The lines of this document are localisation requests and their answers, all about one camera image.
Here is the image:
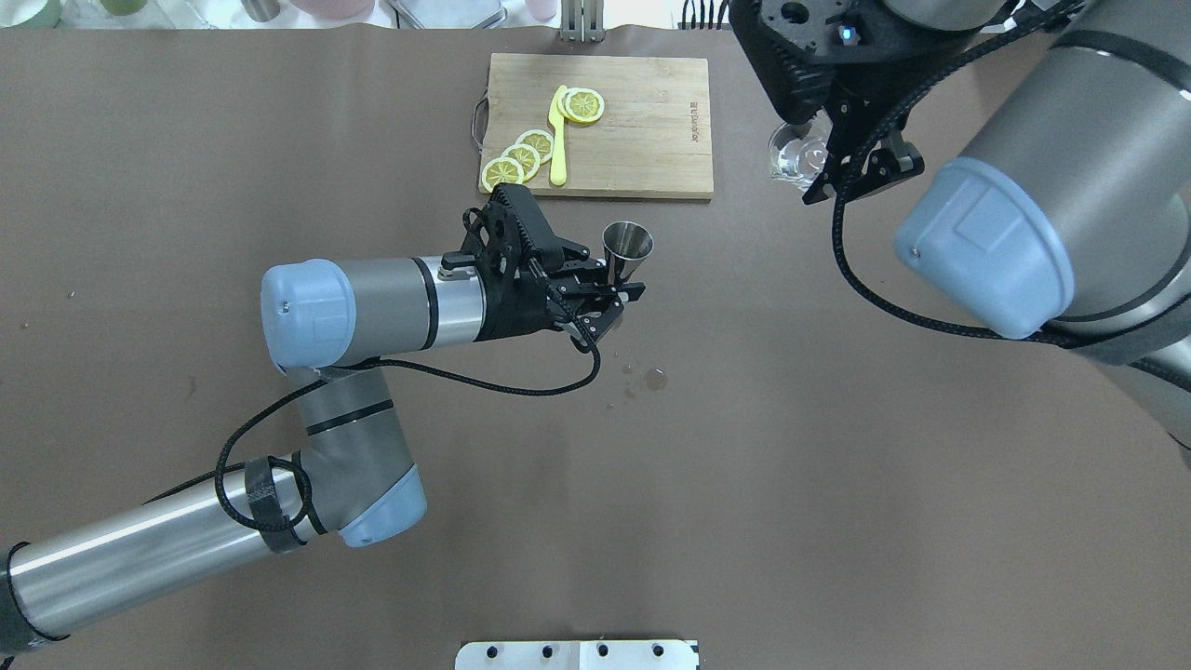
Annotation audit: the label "steel jigger measuring cup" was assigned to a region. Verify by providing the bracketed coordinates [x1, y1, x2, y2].
[601, 221, 655, 286]

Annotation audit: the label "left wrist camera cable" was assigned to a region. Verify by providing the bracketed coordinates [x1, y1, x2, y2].
[214, 278, 603, 531]

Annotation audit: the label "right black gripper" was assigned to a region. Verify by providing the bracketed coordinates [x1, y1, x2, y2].
[802, 57, 925, 207]

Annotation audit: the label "small clear glass beaker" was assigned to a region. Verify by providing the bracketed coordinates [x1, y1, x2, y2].
[769, 114, 831, 192]

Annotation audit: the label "pink bowl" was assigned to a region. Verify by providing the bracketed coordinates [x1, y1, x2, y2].
[289, 0, 375, 20]

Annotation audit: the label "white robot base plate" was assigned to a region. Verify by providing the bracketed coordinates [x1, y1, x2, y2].
[454, 639, 701, 669]

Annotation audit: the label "aluminium frame post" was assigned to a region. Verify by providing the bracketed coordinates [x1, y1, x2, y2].
[560, 0, 607, 43]

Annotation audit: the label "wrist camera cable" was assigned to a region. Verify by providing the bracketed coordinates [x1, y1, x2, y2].
[214, 278, 603, 531]
[831, 0, 1095, 350]

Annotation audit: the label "spilled liquid drops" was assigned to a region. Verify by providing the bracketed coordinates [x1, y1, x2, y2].
[607, 362, 671, 409]

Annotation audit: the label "lemon slice front left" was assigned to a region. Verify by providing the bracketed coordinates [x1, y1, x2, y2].
[479, 156, 525, 194]

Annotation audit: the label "green cup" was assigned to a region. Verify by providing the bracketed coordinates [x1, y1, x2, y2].
[1, 0, 62, 29]

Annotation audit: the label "pink plastic cup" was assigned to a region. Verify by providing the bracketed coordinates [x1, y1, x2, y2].
[525, 0, 560, 21]

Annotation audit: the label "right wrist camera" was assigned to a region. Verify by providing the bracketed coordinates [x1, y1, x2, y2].
[729, 1, 899, 126]

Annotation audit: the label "wooden cutting board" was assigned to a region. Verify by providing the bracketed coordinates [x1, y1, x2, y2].
[479, 52, 715, 202]

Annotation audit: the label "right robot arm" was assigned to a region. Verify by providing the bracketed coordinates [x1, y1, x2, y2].
[831, 1, 1187, 458]

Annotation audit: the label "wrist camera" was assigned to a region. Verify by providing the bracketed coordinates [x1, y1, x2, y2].
[460, 184, 578, 276]
[729, 1, 899, 126]

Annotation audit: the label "yellow plastic knife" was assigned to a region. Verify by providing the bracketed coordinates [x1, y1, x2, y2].
[547, 84, 569, 187]

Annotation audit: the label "lemon slice by knife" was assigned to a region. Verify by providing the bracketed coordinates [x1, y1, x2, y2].
[556, 87, 607, 126]

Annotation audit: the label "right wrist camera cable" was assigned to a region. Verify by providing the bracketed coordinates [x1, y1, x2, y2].
[831, 0, 1095, 350]

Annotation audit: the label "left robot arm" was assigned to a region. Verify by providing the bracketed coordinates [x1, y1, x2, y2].
[4, 242, 644, 664]

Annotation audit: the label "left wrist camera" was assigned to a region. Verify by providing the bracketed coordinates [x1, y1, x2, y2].
[460, 184, 578, 276]

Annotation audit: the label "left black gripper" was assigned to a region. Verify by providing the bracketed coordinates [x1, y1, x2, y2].
[479, 245, 646, 353]

